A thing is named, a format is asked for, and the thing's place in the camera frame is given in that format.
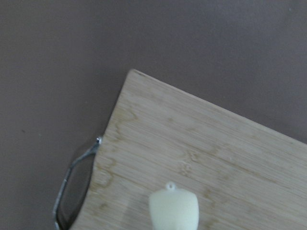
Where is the wooden cutting board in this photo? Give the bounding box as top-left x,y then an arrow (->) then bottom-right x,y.
72,69 -> 307,230

